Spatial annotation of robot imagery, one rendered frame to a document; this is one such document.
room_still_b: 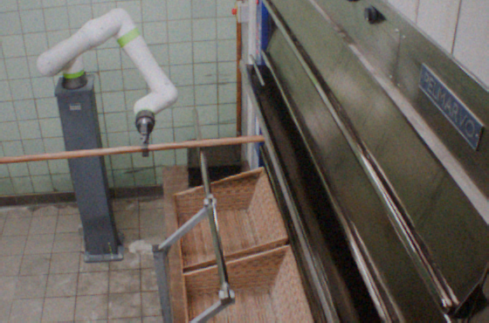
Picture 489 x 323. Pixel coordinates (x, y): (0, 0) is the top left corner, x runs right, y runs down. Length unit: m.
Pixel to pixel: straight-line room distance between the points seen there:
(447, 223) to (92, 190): 2.50
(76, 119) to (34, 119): 0.81
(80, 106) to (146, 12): 0.78
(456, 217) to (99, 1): 2.73
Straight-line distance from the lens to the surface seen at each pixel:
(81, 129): 3.05
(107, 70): 3.56
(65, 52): 2.65
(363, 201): 1.51
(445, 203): 1.08
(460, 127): 1.01
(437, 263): 1.08
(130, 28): 2.60
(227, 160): 2.96
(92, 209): 3.36
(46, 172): 4.01
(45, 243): 3.83
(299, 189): 1.76
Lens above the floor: 2.46
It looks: 32 degrees down
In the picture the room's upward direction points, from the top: straight up
